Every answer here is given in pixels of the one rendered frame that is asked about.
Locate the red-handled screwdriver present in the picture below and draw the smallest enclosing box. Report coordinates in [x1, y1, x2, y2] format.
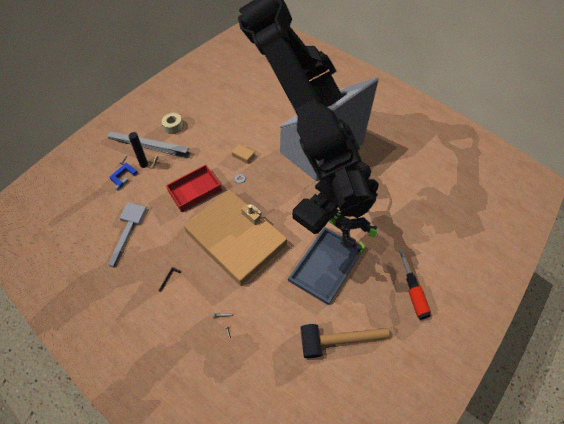
[399, 250, 431, 320]

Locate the red shallow tray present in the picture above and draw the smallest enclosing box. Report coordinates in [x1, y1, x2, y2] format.
[166, 165, 222, 212]

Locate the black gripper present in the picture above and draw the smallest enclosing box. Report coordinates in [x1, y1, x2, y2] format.
[292, 161, 372, 234]

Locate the black cylinder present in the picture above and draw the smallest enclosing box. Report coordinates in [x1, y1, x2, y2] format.
[129, 132, 148, 168]

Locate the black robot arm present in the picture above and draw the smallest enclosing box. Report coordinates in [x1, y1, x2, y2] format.
[238, 0, 379, 218]

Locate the black rubber mallet with wooden handle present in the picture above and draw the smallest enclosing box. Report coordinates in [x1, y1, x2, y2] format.
[300, 324, 390, 358]

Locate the light brown wooden board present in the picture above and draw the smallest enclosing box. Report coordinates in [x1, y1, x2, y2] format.
[184, 189, 287, 286]

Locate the grey metal washer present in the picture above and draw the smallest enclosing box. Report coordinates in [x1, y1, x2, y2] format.
[234, 174, 246, 184]

